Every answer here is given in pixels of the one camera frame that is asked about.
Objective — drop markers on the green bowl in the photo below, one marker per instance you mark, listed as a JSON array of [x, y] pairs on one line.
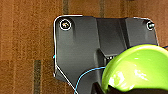
[[140, 66]]

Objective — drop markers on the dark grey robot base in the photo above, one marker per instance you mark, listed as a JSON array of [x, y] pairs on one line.
[[80, 43]]

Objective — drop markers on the silver base bolt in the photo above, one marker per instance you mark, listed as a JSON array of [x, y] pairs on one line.
[[150, 25], [66, 24]]

